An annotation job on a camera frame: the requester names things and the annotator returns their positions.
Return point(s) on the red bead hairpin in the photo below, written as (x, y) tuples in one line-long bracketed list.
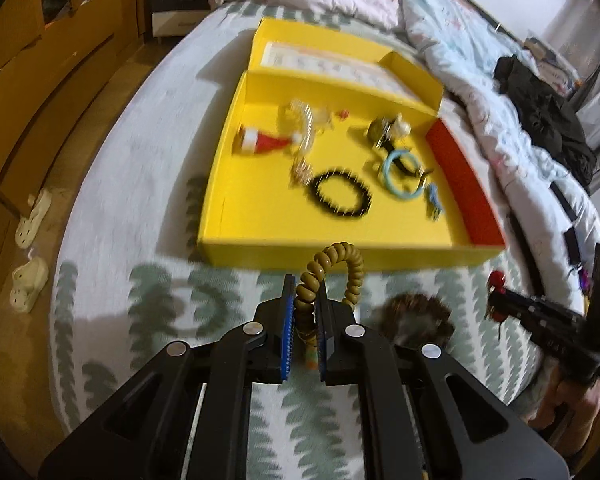
[(496, 280)]

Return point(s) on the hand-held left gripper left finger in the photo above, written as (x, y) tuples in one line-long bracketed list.
[(290, 320)]

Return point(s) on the black clothing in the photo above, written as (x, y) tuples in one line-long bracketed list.
[(545, 110)]

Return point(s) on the white nightstand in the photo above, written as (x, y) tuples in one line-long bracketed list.
[(180, 7)]

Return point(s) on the gold rhinestone brooch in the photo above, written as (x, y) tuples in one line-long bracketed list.
[(301, 170)]

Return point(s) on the black hair clip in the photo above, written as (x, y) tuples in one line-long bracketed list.
[(407, 164)]

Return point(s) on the red santa hat hair clip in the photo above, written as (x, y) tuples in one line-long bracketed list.
[(262, 141)]

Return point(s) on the small blue hair clip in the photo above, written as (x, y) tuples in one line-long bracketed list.
[(434, 202)]

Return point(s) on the green patterned bedspread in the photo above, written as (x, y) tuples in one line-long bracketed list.
[(145, 185)]

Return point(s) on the white blue floral quilt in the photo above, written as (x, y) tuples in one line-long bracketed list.
[(470, 60)]

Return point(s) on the wooden wardrobe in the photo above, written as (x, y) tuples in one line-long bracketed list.
[(40, 85)]

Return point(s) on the pearl claw hair clip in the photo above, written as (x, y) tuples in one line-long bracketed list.
[(305, 127)]

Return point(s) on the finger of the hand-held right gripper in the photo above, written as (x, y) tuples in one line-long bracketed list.
[(520, 307)]

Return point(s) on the yellow cardboard box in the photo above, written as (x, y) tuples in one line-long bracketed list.
[(260, 210)]

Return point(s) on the person's right hand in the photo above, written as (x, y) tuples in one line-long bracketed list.
[(577, 405)]

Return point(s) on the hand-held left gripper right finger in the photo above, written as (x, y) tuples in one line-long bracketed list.
[(322, 330)]

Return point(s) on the small red star ornament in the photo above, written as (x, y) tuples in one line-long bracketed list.
[(343, 113)]

